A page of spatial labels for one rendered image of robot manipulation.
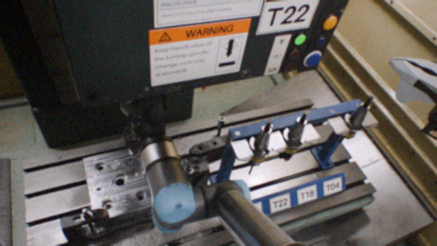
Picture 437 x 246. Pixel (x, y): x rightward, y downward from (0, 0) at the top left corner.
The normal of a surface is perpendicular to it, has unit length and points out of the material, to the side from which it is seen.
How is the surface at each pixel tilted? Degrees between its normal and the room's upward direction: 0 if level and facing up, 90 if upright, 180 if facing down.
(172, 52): 90
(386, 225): 24
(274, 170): 0
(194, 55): 90
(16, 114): 0
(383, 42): 90
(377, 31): 90
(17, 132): 0
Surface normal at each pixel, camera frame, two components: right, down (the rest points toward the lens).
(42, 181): 0.12, -0.61
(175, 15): 0.36, 0.76
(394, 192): -0.26, -0.48
